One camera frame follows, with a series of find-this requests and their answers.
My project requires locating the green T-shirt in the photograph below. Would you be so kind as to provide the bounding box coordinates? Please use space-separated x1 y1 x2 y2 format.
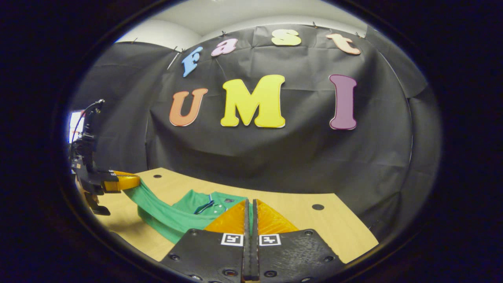
123 180 254 244

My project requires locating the black backdrop cloth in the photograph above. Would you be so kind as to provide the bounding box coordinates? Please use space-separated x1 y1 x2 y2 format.
69 24 442 240

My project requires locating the computer monitor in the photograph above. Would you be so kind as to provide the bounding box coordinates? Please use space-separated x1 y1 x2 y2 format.
69 111 85 143

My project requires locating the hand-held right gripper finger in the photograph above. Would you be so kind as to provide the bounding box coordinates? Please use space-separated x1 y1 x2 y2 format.
160 199 252 283
251 199 347 283

